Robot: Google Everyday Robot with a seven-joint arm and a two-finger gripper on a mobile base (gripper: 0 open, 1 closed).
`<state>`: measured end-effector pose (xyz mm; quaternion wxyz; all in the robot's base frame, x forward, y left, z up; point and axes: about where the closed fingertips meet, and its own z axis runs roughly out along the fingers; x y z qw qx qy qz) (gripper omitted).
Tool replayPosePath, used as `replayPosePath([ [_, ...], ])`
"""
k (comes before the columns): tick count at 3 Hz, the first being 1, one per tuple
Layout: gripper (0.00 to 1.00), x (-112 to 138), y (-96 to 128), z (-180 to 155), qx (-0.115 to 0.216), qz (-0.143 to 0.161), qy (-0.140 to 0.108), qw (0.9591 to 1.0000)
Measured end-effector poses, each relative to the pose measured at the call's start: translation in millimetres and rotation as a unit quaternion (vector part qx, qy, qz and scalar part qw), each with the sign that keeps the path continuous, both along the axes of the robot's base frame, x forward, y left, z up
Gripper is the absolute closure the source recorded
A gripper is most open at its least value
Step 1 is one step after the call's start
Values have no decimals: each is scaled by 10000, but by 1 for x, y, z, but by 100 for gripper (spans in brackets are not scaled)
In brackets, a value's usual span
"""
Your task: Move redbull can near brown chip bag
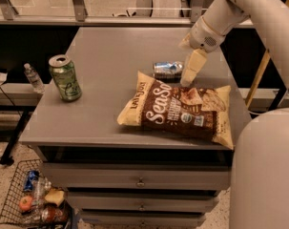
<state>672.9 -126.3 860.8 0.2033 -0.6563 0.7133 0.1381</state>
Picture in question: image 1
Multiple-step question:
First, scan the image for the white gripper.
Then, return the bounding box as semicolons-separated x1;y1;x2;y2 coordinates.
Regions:
178;16;225;87

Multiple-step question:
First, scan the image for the silver blue redbull can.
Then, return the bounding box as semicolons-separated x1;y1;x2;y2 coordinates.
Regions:
153;61;183;79

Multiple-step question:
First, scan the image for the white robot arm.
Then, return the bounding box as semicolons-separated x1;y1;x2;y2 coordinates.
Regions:
180;0;289;229

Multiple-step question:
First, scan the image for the brown yellow chip bag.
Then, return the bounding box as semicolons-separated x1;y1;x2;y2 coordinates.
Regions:
117;72;234;149

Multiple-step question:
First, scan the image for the green soda can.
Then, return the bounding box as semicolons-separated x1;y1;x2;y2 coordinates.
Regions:
49;54;82;101

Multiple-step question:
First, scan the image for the blue can in basket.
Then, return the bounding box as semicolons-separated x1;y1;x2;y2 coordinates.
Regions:
23;170;39;192

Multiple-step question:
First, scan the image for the red can in basket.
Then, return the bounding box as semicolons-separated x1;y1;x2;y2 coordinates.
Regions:
41;206;69;223

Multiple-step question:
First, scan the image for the grey drawer cabinet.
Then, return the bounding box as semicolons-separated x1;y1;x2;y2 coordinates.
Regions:
21;28;250;229

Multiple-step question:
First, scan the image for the clear plastic water bottle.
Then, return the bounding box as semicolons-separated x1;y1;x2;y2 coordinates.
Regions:
24;63;45;94

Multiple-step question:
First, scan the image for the grey side bench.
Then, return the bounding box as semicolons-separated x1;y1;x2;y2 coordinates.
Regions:
0;83;42;165

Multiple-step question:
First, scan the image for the yellow sponge in basket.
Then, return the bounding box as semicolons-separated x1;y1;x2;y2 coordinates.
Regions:
45;189;65;207

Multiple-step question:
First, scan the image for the clear bottle in basket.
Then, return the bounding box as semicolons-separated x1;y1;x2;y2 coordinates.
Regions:
31;177;52;208

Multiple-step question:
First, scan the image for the orange fruit in basket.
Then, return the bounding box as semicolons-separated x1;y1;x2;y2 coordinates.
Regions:
19;196;33;212

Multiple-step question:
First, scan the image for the black cable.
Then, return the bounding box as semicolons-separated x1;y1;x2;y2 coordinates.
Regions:
0;73;23;116

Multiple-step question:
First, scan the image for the black wire basket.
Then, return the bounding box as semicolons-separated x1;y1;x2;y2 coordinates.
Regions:
0;159;71;229

